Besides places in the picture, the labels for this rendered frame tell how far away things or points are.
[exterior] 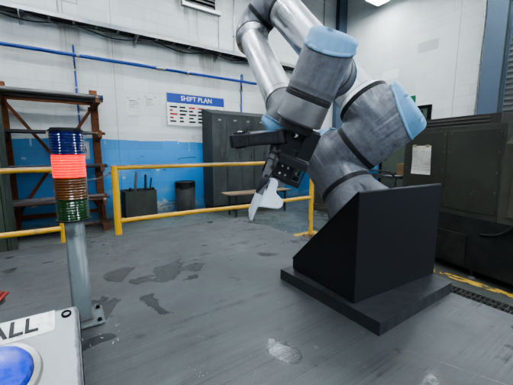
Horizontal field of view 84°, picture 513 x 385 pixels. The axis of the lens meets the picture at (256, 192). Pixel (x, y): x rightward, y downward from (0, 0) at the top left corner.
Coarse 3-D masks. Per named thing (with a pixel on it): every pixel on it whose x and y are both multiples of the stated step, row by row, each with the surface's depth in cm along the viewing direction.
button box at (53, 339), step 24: (48, 312) 17; (72, 312) 17; (0, 336) 15; (24, 336) 15; (48, 336) 16; (72, 336) 16; (48, 360) 15; (72, 360) 15; (48, 384) 14; (72, 384) 14
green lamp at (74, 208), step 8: (56, 200) 57; (72, 200) 57; (80, 200) 58; (88, 200) 60; (56, 208) 57; (64, 208) 57; (72, 208) 57; (80, 208) 58; (88, 208) 60; (56, 216) 58; (64, 216) 57; (72, 216) 57; (80, 216) 58; (88, 216) 60
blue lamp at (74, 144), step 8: (56, 136) 55; (64, 136) 55; (72, 136) 56; (80, 136) 58; (56, 144) 55; (64, 144) 55; (72, 144) 56; (80, 144) 58; (56, 152) 55; (64, 152) 55; (72, 152) 56; (80, 152) 58
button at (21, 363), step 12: (0, 348) 14; (12, 348) 14; (0, 360) 14; (12, 360) 14; (24, 360) 14; (0, 372) 13; (12, 372) 13; (24, 372) 13; (0, 384) 13; (12, 384) 13; (24, 384) 13
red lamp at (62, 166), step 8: (56, 160) 55; (64, 160) 56; (72, 160) 56; (80, 160) 58; (56, 168) 56; (64, 168) 56; (72, 168) 56; (80, 168) 58; (56, 176) 56; (64, 176) 56; (72, 176) 57; (80, 176) 58
